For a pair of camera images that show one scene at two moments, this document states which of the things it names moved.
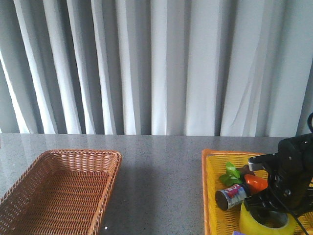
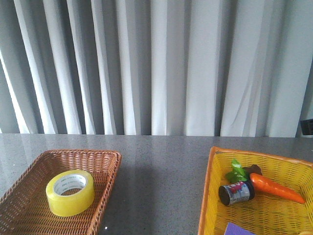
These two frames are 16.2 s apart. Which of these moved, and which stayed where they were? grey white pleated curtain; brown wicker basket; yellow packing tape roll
Moved: yellow packing tape roll
Stayed: brown wicker basket; grey white pleated curtain
